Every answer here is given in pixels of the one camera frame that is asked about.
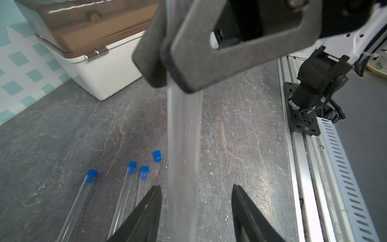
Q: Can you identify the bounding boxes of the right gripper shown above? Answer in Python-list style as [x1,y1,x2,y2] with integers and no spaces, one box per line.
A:
[160,1,375,93]

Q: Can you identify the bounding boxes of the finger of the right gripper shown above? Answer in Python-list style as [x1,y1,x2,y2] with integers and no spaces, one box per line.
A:
[132,1,167,88]

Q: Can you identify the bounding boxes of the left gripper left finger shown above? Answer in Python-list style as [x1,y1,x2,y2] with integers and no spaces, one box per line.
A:
[107,186,162,242]

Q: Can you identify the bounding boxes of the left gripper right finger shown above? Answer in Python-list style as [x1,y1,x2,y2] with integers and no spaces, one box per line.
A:
[231,184,284,242]

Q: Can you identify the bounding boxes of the clear test tube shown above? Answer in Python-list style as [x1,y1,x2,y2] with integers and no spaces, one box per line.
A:
[56,169,99,242]
[108,171,136,239]
[167,73,203,242]
[136,178,147,206]

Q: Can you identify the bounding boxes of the blue stopper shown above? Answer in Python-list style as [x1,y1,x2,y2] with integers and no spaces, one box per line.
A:
[152,150,162,162]
[127,161,137,175]
[140,166,149,180]
[85,169,98,184]

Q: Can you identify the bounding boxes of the brown lid storage box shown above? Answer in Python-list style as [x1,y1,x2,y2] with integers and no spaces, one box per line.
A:
[15,0,160,100]

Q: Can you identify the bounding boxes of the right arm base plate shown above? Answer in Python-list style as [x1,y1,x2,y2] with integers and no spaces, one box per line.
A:
[284,82,320,136]

